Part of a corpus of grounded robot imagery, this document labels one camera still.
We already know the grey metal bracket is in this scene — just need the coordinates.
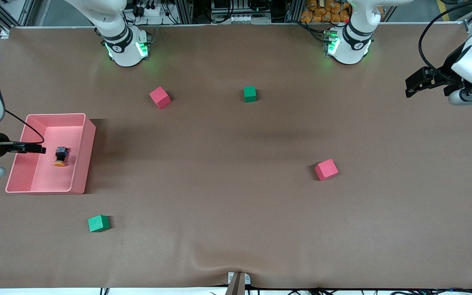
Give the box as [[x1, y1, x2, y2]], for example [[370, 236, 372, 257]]
[[227, 272, 252, 285]]

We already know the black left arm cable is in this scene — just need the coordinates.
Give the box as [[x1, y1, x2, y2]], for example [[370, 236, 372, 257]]
[[419, 2, 472, 84]]

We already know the pink plastic bin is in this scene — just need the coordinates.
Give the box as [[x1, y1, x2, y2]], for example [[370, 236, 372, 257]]
[[5, 113, 96, 195]]

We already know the pile of orange objects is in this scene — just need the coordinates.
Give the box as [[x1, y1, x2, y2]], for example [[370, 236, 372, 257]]
[[300, 0, 352, 23]]

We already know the white connector strip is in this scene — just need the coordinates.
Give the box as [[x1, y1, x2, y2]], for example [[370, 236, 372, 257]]
[[211, 11, 272, 24]]

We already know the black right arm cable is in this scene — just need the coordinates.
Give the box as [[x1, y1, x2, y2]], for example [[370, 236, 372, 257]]
[[3, 109, 45, 145]]

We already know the orange and black push button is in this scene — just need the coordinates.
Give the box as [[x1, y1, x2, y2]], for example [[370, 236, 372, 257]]
[[53, 146, 69, 168]]

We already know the brown table mat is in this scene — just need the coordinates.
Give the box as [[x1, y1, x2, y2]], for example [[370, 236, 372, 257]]
[[0, 23, 472, 290]]

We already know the white power strip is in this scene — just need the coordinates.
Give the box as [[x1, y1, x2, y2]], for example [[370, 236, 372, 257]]
[[137, 5, 162, 17]]

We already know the pink foam cube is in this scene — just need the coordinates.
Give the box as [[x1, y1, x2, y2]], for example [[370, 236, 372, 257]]
[[149, 86, 172, 110], [314, 159, 339, 182]]

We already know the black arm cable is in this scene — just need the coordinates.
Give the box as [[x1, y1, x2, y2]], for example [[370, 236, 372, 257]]
[[419, 2, 472, 84], [3, 109, 45, 145]]

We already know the brown camera pole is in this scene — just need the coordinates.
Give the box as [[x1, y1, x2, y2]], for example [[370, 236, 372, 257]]
[[225, 272, 246, 295]]

